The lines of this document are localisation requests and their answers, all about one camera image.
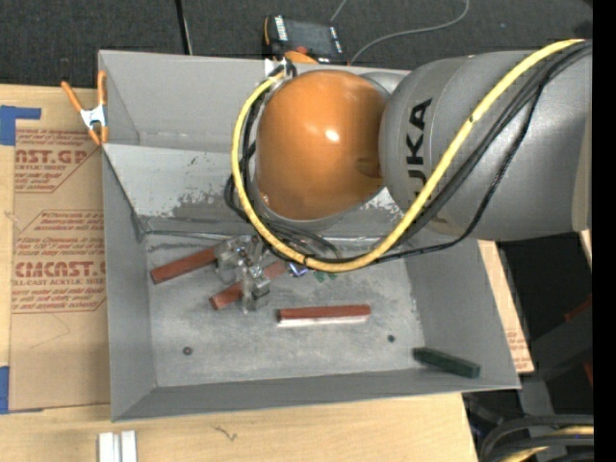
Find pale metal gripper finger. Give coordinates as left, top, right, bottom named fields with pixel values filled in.
left=214, top=237, right=264, bottom=284
left=239, top=263, right=273, bottom=315

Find red-brown flat block white side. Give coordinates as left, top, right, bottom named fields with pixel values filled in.
left=275, top=304, right=372, bottom=329

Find grey metal bin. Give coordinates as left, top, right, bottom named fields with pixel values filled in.
left=97, top=49, right=523, bottom=423

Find brown cardboard board red print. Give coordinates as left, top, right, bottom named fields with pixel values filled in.
left=0, top=83, right=535, bottom=414

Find dark green flat block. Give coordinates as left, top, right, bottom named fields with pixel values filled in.
left=412, top=346, right=482, bottom=380

